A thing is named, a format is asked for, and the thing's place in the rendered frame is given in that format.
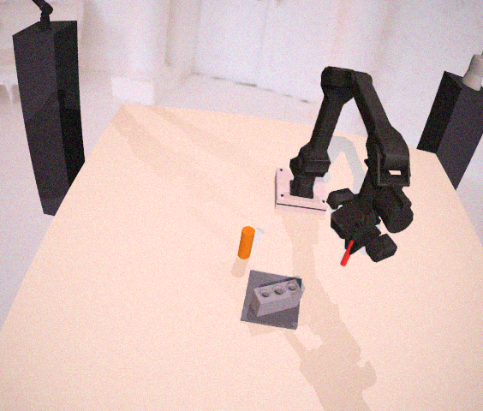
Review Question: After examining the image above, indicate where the red peg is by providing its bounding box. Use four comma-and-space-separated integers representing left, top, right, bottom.
340, 241, 354, 267

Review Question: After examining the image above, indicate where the orange cylinder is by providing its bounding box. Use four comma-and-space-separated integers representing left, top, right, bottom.
238, 226, 255, 259

